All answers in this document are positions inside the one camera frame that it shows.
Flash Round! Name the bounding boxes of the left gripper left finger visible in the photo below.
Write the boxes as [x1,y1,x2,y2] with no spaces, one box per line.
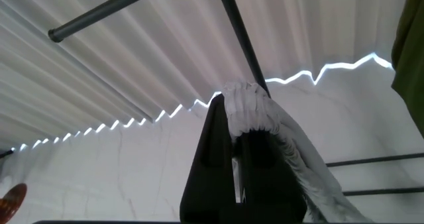
[180,93,239,223]

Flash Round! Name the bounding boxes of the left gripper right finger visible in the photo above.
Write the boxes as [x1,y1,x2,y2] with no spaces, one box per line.
[235,130,308,223]

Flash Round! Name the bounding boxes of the pale grey shorts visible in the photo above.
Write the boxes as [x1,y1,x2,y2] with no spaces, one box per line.
[221,80,375,223]

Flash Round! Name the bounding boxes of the green shirt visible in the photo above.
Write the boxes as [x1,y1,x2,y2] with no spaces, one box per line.
[390,0,424,139]

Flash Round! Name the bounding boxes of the black clothes rack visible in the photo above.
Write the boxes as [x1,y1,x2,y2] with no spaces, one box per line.
[48,0,424,197]

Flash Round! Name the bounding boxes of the white curtain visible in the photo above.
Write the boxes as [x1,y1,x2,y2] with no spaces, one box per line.
[0,0,411,152]

